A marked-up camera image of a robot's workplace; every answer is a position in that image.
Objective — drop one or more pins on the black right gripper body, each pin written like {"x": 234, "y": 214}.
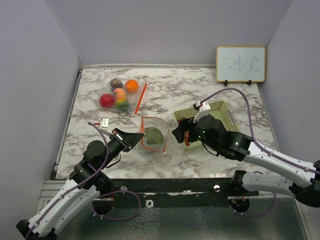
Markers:
{"x": 187, "y": 123}

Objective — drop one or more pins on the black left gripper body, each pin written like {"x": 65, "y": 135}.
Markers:
{"x": 119, "y": 142}

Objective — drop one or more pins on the clear zip bag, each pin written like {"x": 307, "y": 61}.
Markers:
{"x": 157, "y": 150}
{"x": 133, "y": 99}

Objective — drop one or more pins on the green netted melon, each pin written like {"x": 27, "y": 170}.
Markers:
{"x": 153, "y": 136}

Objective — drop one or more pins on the yellow green mango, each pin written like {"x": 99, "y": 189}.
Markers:
{"x": 122, "y": 104}

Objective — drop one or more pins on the red apple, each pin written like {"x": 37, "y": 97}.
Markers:
{"x": 106, "y": 101}

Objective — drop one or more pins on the clear zip top bag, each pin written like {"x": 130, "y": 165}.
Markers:
{"x": 133, "y": 99}

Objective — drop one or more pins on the peach orange pink fruit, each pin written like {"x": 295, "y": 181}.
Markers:
{"x": 119, "y": 93}

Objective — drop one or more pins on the dark purple plum fruit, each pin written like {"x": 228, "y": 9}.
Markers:
{"x": 115, "y": 84}

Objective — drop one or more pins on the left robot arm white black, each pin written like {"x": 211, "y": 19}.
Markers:
{"x": 85, "y": 183}

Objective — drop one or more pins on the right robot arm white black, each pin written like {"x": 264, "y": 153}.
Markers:
{"x": 292, "y": 177}

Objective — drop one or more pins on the red grape bunch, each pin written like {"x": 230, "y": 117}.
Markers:
{"x": 186, "y": 138}

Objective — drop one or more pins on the pale green plastic basket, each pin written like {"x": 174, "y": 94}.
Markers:
{"x": 219, "y": 110}

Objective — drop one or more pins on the small framed whiteboard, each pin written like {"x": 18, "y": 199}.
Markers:
{"x": 240, "y": 64}

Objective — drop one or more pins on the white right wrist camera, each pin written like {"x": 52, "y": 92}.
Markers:
{"x": 203, "y": 109}

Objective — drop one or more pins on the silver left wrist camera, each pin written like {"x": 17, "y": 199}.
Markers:
{"x": 104, "y": 126}

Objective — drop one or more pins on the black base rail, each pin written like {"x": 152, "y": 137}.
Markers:
{"x": 172, "y": 192}

